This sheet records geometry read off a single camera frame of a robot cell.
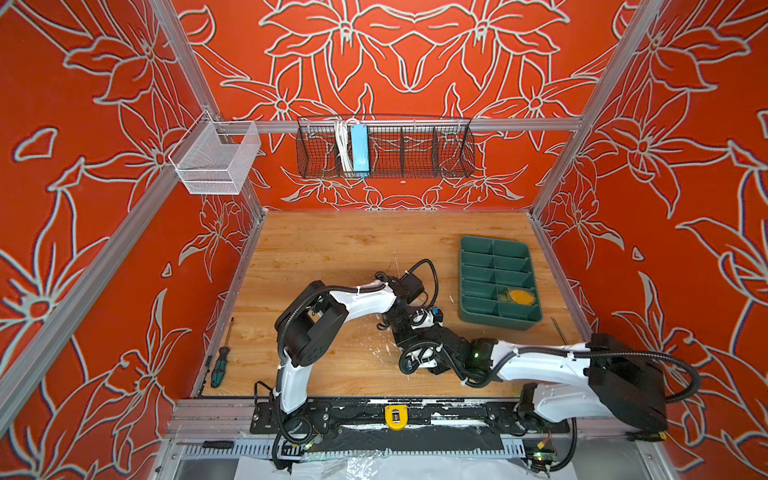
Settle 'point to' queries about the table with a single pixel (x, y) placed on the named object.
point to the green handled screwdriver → (219, 369)
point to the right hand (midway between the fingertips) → (418, 339)
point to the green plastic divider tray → (498, 283)
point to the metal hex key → (559, 330)
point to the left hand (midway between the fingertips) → (416, 346)
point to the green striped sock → (516, 296)
